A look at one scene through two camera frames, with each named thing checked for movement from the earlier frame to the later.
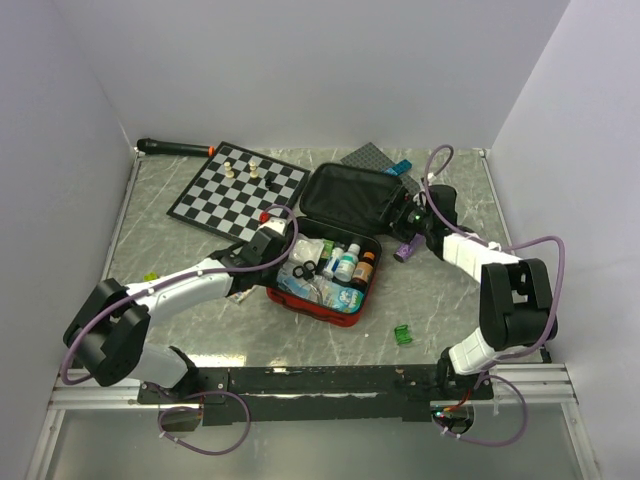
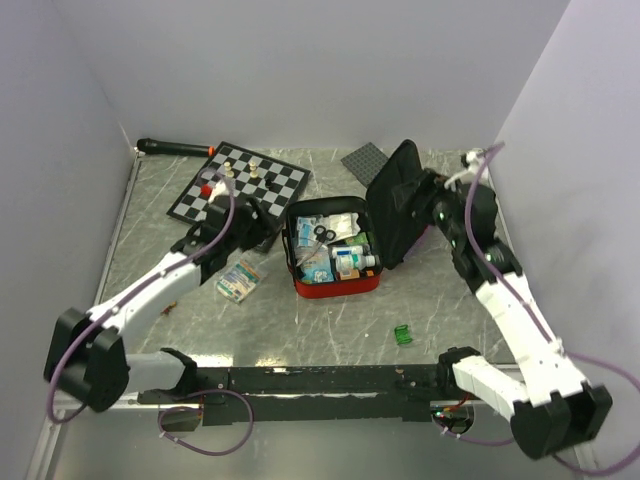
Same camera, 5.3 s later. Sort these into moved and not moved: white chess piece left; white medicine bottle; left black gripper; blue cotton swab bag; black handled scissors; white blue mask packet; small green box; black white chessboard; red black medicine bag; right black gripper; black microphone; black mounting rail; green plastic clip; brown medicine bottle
Moved: white medicine bottle; left black gripper; small green box; right black gripper; blue cotton swab bag; white blue mask packet; black handled scissors; red black medicine bag; brown medicine bottle
Not moved: black mounting rail; black microphone; green plastic clip; black white chessboard; white chess piece left
